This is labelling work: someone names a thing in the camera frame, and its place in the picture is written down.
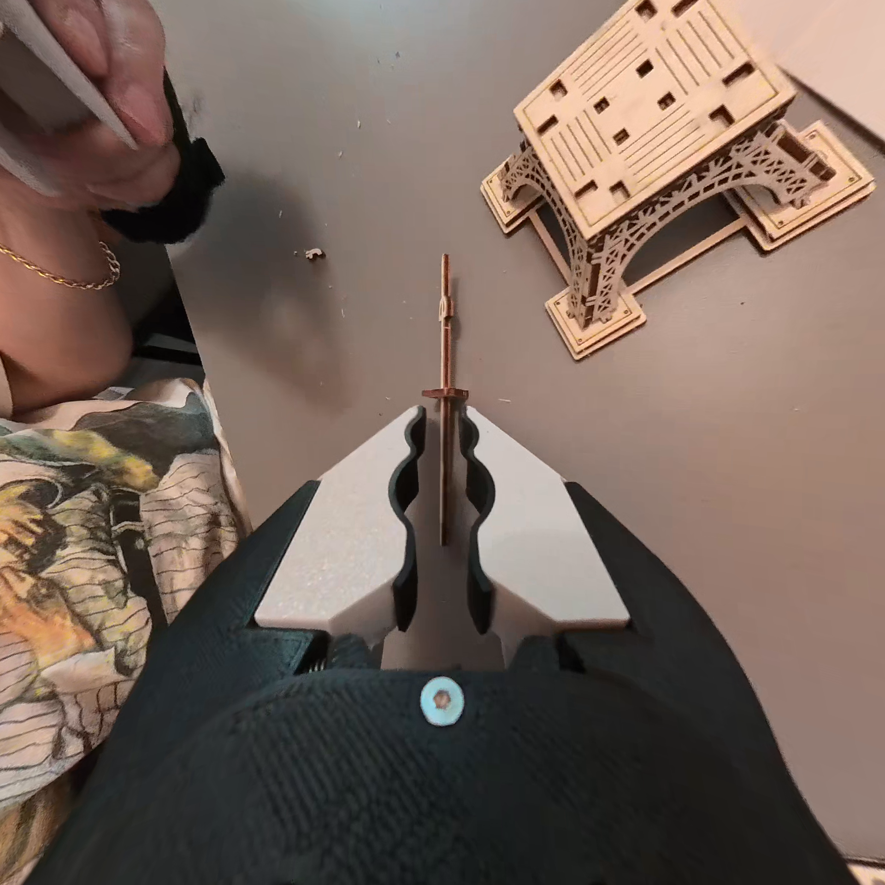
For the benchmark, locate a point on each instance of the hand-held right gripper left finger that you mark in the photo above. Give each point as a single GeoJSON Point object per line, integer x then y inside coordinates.
{"type": "Point", "coordinates": [339, 553]}

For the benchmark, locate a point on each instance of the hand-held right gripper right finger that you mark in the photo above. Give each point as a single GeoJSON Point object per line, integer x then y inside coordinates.
{"type": "Point", "coordinates": [546, 553]}

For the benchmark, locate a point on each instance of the wooden tower spire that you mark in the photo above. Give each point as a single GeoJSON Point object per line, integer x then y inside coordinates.
{"type": "Point", "coordinates": [446, 346]}

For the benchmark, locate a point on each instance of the grey desk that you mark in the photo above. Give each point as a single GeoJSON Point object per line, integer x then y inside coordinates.
{"type": "Point", "coordinates": [346, 138]}

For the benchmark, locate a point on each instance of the person's left hand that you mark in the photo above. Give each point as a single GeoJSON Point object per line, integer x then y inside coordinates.
{"type": "Point", "coordinates": [117, 55]}

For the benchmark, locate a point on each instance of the person's printed t-shirt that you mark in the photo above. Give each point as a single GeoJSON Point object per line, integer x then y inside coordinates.
{"type": "Point", "coordinates": [90, 553]}

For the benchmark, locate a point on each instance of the wooden tower base model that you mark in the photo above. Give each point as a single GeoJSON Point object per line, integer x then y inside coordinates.
{"type": "Point", "coordinates": [657, 104]}

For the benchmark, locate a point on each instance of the instruction booklet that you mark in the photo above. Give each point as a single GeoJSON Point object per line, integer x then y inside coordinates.
{"type": "Point", "coordinates": [830, 55]}

